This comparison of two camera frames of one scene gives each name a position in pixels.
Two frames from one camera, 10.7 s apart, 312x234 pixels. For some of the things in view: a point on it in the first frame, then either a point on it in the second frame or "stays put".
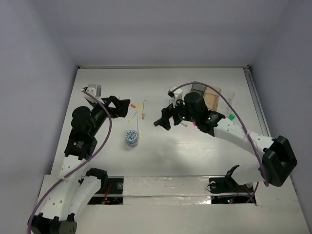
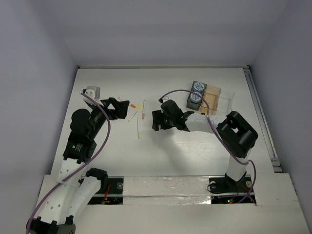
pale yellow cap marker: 138,132 stays put
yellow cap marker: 140,107 stays put
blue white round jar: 131,136 → 199,87
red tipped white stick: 143,114 stays put
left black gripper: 110,107 stays put
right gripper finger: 164,121 → 158,119
